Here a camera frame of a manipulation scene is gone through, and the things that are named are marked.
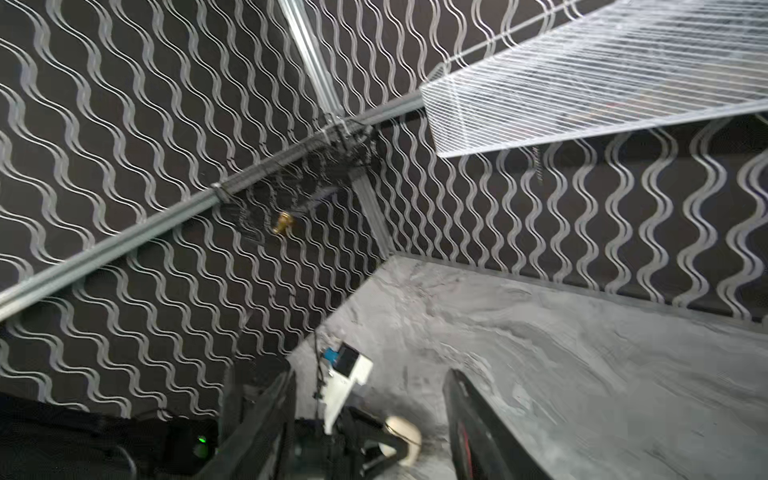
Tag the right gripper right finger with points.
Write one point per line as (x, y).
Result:
(482, 446)

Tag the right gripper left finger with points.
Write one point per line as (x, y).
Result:
(257, 424)

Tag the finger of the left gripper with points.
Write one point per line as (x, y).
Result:
(368, 448)

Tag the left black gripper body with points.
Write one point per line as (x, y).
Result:
(317, 455)

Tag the beige earbud charging case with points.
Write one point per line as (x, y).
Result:
(409, 433)

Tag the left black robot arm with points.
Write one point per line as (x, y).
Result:
(43, 441)

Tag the brass object in basket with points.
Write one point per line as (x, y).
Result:
(283, 223)

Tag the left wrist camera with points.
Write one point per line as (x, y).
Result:
(347, 367)

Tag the black wire wall basket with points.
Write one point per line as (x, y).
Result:
(299, 186)

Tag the white mesh wall basket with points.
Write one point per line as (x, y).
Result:
(630, 65)

